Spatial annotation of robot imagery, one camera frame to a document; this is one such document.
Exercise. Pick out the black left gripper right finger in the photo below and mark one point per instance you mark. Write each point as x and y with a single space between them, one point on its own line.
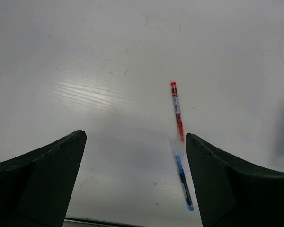
232 192

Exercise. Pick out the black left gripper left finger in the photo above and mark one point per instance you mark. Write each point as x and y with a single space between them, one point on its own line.
36 187

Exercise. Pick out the blue pen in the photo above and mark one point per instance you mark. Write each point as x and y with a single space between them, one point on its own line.
177 148

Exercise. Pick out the red pen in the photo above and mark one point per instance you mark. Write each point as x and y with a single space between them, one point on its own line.
177 111

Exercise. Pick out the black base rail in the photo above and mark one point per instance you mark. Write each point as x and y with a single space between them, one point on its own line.
86 222

